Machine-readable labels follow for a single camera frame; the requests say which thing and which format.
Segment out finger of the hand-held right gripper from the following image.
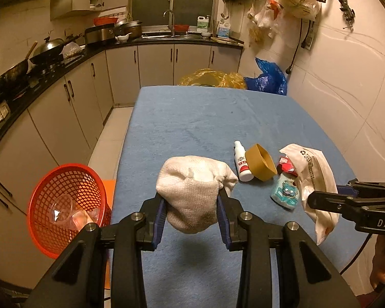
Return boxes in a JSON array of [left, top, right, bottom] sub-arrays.
[[306, 189, 364, 215], [336, 178, 385, 197]]

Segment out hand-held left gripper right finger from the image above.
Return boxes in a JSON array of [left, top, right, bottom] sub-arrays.
[[216, 190, 362, 308]]

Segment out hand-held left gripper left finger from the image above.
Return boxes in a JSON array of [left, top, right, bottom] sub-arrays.
[[32, 193, 166, 308]]

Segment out white plastic bag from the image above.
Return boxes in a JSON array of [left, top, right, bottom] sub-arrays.
[[278, 143, 340, 246]]

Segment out white knit cloth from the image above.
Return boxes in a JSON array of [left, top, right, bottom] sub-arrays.
[[155, 155, 239, 235]]

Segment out white spray bottle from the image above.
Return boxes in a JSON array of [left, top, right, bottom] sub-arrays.
[[233, 140, 255, 183]]

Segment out red wrapper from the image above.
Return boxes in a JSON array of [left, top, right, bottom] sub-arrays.
[[276, 155, 299, 177]]

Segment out brown tape roll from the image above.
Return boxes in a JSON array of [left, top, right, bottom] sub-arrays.
[[245, 143, 278, 182]]

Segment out clear plastic cup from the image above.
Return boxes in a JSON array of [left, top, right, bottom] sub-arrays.
[[49, 193, 81, 226]]

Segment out red mesh basket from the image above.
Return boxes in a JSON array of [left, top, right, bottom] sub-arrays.
[[26, 163, 113, 259]]

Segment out teal tissue packet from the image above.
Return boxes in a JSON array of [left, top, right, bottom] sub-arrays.
[[270, 173, 301, 211]]

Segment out orange stool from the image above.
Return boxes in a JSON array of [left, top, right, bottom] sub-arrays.
[[101, 179, 116, 293]]

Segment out blue tablecloth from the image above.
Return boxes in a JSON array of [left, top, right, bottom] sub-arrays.
[[107, 85, 357, 308]]

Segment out kitchen base cabinets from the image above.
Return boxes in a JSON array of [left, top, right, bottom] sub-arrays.
[[0, 43, 245, 290]]

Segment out blue plastic bag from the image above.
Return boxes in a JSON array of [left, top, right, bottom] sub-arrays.
[[243, 57, 288, 96]]

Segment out yellow plastic bag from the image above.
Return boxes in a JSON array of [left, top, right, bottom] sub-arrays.
[[178, 68, 248, 91]]

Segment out blue label plastic jug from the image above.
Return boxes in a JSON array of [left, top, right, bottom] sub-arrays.
[[218, 19, 231, 38]]

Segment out stacked steel pots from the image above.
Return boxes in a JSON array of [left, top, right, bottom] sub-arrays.
[[114, 19, 143, 39]]

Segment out steel electric cooker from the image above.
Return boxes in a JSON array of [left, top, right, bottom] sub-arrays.
[[84, 25, 116, 46]]

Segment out chrome faucet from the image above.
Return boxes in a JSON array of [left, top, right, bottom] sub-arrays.
[[162, 9, 177, 36]]

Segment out green label detergent bottle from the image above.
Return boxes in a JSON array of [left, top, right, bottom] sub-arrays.
[[197, 15, 211, 33]]

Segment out clear hanging plastic bag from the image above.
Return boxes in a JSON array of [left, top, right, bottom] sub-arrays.
[[247, 0, 284, 40]]

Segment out steel wok with lid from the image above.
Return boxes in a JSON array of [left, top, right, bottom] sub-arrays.
[[28, 34, 83, 65]]

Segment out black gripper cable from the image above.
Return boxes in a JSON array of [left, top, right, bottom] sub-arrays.
[[339, 232, 373, 275]]

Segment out black plug cable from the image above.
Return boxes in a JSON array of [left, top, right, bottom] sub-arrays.
[[285, 19, 312, 75]]

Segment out wall power socket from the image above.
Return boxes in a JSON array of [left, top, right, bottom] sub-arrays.
[[301, 22, 315, 51]]

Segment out dark wok with wooden handle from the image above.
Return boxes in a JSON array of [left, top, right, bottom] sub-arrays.
[[0, 40, 39, 93]]

